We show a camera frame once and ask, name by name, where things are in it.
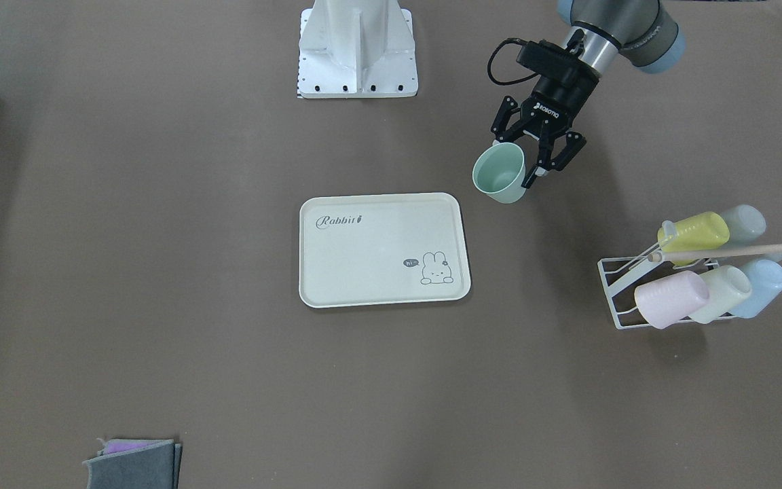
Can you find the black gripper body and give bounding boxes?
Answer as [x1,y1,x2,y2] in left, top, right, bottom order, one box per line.
[516,39,599,139]

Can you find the green plastic cup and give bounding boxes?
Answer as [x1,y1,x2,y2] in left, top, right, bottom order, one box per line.
[472,142,525,204]

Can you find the cream rabbit tray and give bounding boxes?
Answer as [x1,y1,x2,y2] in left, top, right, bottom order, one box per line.
[299,192,471,308]

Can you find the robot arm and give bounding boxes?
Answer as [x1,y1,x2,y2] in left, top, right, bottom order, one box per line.
[491,1,686,189]

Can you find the yellow plastic cup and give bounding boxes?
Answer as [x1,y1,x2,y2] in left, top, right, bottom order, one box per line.
[656,211,730,253]

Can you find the pink plastic cup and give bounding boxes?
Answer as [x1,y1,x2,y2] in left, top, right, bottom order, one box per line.
[634,270,710,330]

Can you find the grey plastic cup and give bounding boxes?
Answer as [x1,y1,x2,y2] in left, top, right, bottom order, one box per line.
[719,204,767,248]

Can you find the cream plastic cup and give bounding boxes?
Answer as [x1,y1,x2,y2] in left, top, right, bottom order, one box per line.
[688,264,752,324]

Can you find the blue plastic cup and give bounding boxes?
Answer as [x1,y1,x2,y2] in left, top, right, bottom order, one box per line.
[729,259,782,319]

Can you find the folded grey cloth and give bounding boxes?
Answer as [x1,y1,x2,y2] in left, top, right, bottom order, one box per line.
[83,439,182,488]

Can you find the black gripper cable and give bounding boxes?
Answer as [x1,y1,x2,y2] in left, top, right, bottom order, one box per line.
[487,37,541,87]

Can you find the white wire cup rack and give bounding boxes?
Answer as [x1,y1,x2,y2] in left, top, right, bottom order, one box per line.
[597,221,782,330]

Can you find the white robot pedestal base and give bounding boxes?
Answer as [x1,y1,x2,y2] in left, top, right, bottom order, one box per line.
[296,1,419,99]

